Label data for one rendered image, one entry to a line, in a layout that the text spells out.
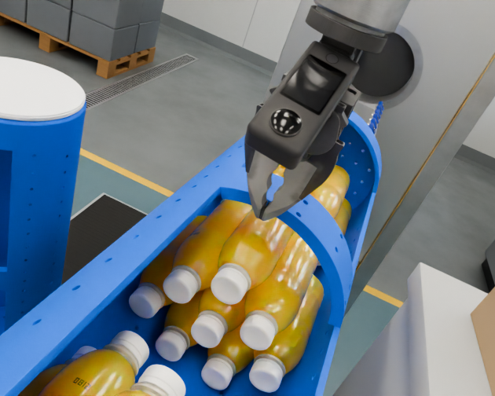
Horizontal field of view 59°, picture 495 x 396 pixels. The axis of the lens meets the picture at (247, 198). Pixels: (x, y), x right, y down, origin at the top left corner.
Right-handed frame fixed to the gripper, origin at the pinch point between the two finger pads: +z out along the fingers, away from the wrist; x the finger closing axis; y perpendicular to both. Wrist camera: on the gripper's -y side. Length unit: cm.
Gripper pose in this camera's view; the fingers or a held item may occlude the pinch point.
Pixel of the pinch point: (262, 212)
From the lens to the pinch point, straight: 46.1
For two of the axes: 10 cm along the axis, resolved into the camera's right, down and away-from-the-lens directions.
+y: 3.5, -4.2, 8.4
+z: -3.2, 7.9, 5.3
